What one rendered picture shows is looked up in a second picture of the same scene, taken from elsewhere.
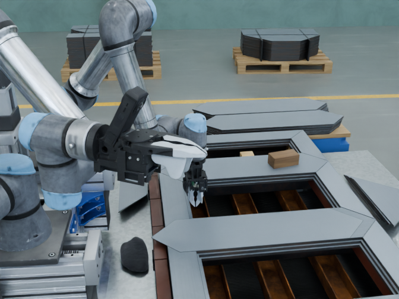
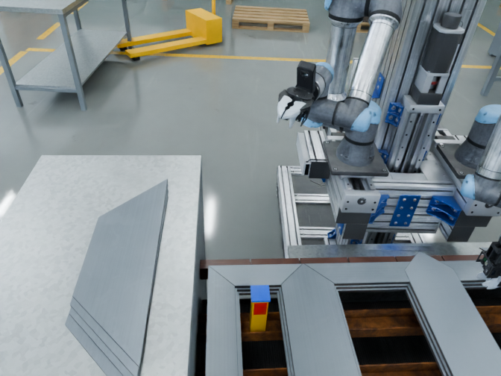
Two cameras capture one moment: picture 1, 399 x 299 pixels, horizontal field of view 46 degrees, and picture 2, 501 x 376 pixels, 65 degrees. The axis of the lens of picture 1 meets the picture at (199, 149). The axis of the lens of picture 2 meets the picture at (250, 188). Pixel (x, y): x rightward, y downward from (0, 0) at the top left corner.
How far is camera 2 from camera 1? 1.12 m
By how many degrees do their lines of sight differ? 75
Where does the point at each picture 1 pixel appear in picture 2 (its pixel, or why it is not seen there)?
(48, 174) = not seen: hidden behind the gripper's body
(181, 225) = (446, 273)
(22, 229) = (344, 146)
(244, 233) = (452, 327)
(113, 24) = not seen: outside the picture
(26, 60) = (371, 39)
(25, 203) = (352, 133)
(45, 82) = (365, 57)
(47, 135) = not seen: hidden behind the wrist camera
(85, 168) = (322, 112)
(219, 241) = (430, 301)
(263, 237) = (452, 344)
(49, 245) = (344, 167)
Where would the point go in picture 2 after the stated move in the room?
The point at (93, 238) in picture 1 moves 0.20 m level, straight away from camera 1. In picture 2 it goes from (369, 192) to (417, 187)
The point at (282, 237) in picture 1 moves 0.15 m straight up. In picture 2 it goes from (459, 365) to (480, 336)
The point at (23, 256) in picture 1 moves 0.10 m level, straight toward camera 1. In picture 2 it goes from (332, 158) to (309, 163)
